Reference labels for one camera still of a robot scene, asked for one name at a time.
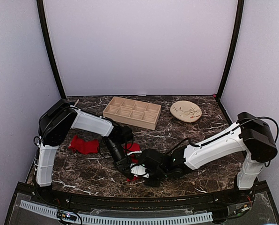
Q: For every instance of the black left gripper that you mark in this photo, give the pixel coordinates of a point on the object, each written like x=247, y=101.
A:
x=123, y=163

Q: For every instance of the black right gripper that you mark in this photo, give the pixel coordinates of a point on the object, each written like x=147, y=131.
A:
x=155, y=183

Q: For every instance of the red Santa face sock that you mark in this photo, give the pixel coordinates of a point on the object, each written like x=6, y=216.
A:
x=129, y=150

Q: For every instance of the plain red sock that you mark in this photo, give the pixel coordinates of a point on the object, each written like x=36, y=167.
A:
x=84, y=147

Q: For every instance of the wooden compartment tray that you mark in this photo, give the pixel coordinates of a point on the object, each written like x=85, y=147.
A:
x=133, y=112

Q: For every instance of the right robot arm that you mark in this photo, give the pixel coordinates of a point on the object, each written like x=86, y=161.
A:
x=249, y=133

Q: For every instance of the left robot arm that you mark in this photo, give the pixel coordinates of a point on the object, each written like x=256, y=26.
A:
x=54, y=126

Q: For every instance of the cream painted ceramic plate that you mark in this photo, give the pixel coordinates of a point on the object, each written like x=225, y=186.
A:
x=186, y=111

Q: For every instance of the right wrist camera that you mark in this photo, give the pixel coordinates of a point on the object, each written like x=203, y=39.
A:
x=139, y=170

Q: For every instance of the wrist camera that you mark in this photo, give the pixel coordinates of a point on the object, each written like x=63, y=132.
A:
x=139, y=170
x=124, y=134

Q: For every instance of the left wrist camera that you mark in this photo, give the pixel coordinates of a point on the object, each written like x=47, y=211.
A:
x=124, y=134

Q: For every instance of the white perforated cable duct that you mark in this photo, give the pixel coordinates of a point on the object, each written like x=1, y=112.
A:
x=114, y=217

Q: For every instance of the black front rail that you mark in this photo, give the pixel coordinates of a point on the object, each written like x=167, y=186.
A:
x=210, y=201

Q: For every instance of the left black frame post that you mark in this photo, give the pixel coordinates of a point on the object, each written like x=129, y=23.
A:
x=49, y=50

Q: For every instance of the black frame post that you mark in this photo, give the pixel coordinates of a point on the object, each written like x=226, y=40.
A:
x=49, y=50
x=232, y=47

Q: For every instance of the right black frame post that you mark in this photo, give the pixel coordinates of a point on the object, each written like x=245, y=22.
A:
x=232, y=47

